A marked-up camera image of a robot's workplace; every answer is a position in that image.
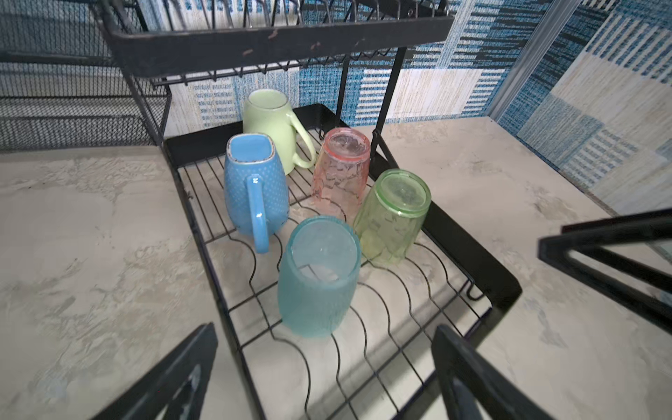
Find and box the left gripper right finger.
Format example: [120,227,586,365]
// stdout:
[432,325,551,419]

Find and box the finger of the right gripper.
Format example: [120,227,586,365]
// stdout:
[537,208,671,334]

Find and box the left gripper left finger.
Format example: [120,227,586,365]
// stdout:
[94,323,218,419]

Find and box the translucent teal plastic cup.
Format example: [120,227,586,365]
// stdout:
[278,215,362,338]

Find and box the clear green plastic cup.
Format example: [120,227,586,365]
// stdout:
[353,169,432,267]

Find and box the blue speckled ceramic mug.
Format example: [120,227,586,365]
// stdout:
[224,133,290,254]

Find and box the clear pink plastic cup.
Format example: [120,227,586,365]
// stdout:
[313,127,371,222]

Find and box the light green ceramic mug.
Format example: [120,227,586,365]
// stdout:
[243,89,318,175]

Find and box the black two-tier dish rack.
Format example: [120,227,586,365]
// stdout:
[96,1,522,419]

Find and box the black mesh shelf unit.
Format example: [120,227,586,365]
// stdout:
[1,1,172,153]

